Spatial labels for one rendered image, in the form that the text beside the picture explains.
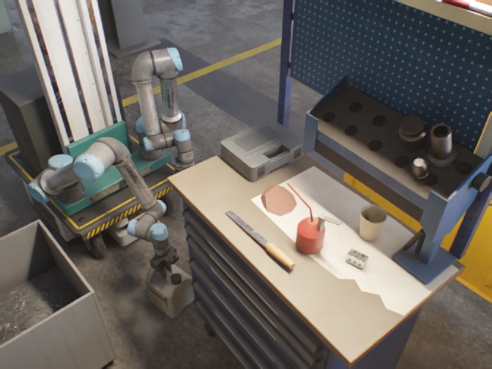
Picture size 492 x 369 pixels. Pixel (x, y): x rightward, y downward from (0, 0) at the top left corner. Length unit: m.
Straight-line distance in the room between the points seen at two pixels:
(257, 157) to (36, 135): 1.36
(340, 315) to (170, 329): 1.26
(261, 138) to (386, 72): 0.56
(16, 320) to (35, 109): 1.03
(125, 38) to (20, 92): 2.38
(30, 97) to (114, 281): 1.05
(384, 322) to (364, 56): 0.77
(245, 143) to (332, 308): 0.71
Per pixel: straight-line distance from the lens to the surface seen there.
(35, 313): 2.26
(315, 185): 1.68
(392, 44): 1.41
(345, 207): 1.62
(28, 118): 2.61
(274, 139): 1.77
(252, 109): 3.85
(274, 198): 1.58
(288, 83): 1.78
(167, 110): 2.54
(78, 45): 2.45
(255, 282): 1.49
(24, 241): 2.31
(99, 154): 2.01
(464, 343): 2.59
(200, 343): 2.37
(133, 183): 2.16
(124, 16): 4.84
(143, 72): 2.32
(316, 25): 1.60
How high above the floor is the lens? 2.05
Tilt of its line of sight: 41 degrees down
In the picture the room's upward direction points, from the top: straight up
